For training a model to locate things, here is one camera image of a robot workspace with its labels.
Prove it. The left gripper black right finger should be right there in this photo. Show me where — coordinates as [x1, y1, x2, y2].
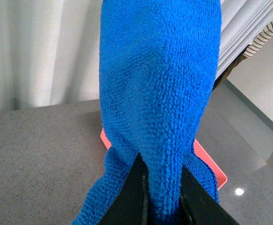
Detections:
[179, 167, 238, 225]

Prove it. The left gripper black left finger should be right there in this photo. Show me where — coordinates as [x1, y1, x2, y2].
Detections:
[99, 154, 151, 225]

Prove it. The blue microfiber cloth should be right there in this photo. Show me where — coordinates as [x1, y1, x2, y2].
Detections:
[73, 0, 221, 225]

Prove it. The pink plastic bin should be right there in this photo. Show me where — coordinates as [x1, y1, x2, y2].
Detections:
[100, 129, 228, 190]

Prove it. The striped fabric item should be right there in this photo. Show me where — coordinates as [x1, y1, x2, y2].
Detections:
[243, 21, 273, 58]

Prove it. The white pleated curtain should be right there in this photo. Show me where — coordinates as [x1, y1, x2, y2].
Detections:
[0, 0, 273, 112]

